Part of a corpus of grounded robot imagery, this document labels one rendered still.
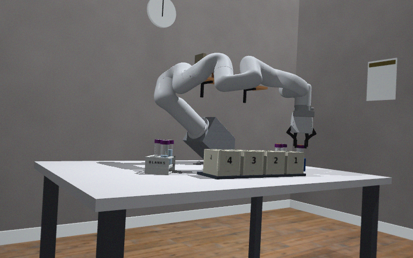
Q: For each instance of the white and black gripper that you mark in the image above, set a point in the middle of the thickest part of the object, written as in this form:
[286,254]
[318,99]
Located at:
[301,125]

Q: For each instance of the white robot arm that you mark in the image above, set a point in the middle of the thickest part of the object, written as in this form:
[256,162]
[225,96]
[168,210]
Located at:
[183,77]

